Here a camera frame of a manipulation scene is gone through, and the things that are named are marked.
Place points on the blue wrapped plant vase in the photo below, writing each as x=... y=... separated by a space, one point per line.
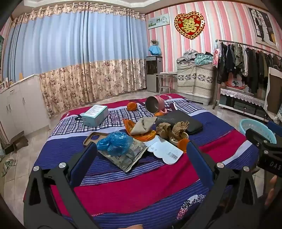
x=154 y=49

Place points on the light blue plastic basket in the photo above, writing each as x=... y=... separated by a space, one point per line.
x=253 y=127

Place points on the cream draped dark board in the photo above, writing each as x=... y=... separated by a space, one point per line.
x=275 y=92

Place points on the metal clothes rack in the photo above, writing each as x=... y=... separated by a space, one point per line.
x=240 y=44

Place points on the blue and floral curtain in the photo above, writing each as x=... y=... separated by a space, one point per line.
x=77 y=55

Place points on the pink metal cup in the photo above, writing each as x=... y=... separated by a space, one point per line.
x=154 y=104

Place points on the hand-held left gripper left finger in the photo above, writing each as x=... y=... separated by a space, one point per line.
x=83 y=158

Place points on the brown phone case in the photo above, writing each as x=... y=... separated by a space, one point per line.
x=90 y=138

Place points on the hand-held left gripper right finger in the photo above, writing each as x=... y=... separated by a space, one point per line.
x=198 y=158

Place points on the person's right hand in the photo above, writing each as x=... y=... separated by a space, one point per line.
x=271 y=189

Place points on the orange fruit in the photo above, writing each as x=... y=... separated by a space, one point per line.
x=158 y=114
x=131 y=106

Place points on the black zip pouch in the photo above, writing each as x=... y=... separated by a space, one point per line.
x=195 y=127

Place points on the small black object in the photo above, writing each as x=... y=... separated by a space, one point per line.
x=78 y=117

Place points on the blue plastic bag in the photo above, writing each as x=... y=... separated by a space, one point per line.
x=114 y=143

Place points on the striped red blue blanket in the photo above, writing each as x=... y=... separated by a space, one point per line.
x=136 y=191

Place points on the brown paper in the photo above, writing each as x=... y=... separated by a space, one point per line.
x=179 y=128
x=164 y=130

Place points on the white scalloped paper card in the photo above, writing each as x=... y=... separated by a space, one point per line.
x=163 y=152

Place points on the small white bowl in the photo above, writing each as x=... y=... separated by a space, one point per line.
x=175 y=141

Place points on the teal cardboard box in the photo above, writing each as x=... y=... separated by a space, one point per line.
x=94 y=114

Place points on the red gold heart decoration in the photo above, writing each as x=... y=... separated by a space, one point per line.
x=189 y=25

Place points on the small wall photo print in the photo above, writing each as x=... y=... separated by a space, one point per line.
x=158 y=21

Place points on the blue floral chair cover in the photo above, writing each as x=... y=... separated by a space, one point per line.
x=279 y=114

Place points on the white cabinet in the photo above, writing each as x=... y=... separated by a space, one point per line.
x=24 y=103

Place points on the small wooden stool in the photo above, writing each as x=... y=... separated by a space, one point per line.
x=16 y=141

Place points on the grey water dispenser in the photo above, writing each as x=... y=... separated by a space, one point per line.
x=153 y=74

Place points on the low cabinet with lace cloth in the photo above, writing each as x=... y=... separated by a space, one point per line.
x=240 y=99

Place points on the pink printed hanging bag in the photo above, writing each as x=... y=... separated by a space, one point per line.
x=216 y=56

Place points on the row of hanging clothes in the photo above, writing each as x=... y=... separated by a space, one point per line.
x=249 y=63

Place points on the grey patterned packet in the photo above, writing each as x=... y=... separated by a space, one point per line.
x=127 y=160

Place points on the orange peel piece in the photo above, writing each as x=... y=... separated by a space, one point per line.
x=182 y=145

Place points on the pile of folded clothes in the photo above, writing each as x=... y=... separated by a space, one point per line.
x=191 y=57

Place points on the orange snack wrapper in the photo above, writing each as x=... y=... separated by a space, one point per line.
x=145 y=136

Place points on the cabinet under patterned cloth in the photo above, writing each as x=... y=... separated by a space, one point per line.
x=193 y=81

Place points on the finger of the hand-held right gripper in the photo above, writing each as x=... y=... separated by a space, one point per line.
x=274 y=128
x=255 y=137

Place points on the wedding wall poster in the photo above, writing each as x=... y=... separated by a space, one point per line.
x=262 y=26

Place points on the patterned slippers pair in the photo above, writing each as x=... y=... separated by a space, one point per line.
x=7 y=165

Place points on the small grey table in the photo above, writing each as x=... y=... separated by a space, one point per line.
x=165 y=74

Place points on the beige cloth piece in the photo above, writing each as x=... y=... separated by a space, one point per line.
x=141 y=126

